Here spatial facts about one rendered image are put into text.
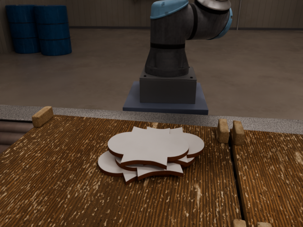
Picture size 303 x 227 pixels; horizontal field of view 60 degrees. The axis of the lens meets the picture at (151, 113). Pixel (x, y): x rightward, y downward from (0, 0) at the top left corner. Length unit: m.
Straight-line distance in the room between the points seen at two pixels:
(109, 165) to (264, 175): 0.25
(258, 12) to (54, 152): 9.85
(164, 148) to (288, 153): 0.23
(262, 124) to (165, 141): 0.30
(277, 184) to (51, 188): 0.34
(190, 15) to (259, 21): 9.38
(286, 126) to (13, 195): 0.57
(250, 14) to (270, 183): 9.73
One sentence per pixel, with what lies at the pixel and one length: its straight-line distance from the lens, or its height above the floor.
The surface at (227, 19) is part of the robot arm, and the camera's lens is 0.94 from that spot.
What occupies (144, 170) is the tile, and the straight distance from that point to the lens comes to 0.41.
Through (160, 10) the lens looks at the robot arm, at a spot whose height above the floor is 1.15.
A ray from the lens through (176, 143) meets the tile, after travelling 0.44.
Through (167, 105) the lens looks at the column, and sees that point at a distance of 0.85.
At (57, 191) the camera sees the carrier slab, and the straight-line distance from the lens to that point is 0.42.
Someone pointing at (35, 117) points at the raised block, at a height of 0.96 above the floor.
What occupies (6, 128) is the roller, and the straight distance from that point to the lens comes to 0.70.
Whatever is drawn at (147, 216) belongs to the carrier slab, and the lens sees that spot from 0.37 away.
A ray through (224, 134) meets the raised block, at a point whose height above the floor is 0.96.
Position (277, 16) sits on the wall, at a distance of 10.38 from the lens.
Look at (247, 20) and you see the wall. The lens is 10.10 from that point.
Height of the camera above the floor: 1.20
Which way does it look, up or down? 25 degrees down
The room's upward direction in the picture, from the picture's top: straight up
